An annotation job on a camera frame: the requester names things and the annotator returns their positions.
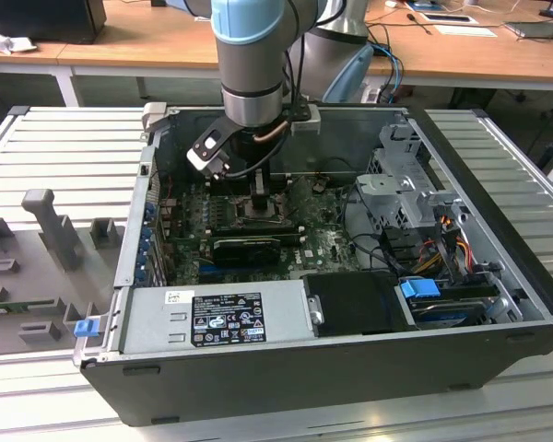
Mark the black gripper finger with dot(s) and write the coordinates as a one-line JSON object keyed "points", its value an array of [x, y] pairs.
{"points": [[261, 205]]}

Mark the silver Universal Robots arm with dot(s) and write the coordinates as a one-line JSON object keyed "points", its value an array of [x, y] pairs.
{"points": [[249, 69]]}

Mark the CPU socket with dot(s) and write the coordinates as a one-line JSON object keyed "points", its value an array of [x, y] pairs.
{"points": [[238, 217]]}

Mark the black RAM slot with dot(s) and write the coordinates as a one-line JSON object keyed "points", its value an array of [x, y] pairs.
{"points": [[221, 226], [290, 237], [280, 178], [239, 189]]}

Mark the blue expansion slot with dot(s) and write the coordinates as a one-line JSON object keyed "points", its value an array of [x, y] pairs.
{"points": [[205, 268]]}

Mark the black graphics card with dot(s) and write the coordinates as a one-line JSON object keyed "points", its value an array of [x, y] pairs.
{"points": [[244, 255]]}

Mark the green motherboard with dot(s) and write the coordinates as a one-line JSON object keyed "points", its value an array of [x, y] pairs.
{"points": [[322, 244]]}

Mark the grey plastic case latch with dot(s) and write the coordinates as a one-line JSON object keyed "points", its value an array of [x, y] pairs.
{"points": [[154, 115]]}

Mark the blue card retainer clip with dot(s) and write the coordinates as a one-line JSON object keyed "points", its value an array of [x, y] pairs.
{"points": [[146, 237], [150, 210], [143, 252], [141, 269]]}

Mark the silver metal drive cage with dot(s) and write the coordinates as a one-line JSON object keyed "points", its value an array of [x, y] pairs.
{"points": [[387, 189]]}

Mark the white power adapter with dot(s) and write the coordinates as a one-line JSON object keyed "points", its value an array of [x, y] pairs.
{"points": [[371, 94]]}

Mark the silver power supply unit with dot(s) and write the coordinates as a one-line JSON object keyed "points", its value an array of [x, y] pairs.
{"points": [[156, 317]]}

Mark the small black desk object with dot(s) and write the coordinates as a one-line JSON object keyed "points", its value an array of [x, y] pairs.
{"points": [[159, 3]]}

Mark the hard disk in blue carrier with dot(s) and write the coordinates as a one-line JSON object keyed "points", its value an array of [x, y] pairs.
{"points": [[417, 290]]}

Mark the black open PC case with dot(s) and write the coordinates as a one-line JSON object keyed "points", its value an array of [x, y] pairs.
{"points": [[304, 382]]}

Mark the blue plastic case latch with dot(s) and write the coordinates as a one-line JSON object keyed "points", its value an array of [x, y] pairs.
{"points": [[84, 329]]}

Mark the grey parts rack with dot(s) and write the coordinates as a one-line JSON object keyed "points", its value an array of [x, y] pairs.
{"points": [[37, 276]]}

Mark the white framed tablet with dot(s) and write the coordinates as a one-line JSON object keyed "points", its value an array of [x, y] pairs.
{"points": [[447, 18]]}

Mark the large black box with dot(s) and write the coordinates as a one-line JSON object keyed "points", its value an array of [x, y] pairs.
{"points": [[41, 18]]}

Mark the green RAM stick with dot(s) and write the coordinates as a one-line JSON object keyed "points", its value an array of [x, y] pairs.
{"points": [[18, 305]]}

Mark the crumpled white paper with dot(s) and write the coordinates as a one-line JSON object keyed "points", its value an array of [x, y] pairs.
{"points": [[9, 43]]}

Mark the grey notebook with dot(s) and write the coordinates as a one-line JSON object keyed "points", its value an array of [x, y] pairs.
{"points": [[532, 29]]}

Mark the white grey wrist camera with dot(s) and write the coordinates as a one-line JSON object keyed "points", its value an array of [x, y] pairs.
{"points": [[205, 149]]}

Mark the small white wrist camera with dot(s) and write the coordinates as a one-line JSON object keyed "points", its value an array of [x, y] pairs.
{"points": [[306, 126]]}

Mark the wooden desk white frame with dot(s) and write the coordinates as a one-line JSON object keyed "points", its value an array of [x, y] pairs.
{"points": [[50, 50], [166, 41]]}

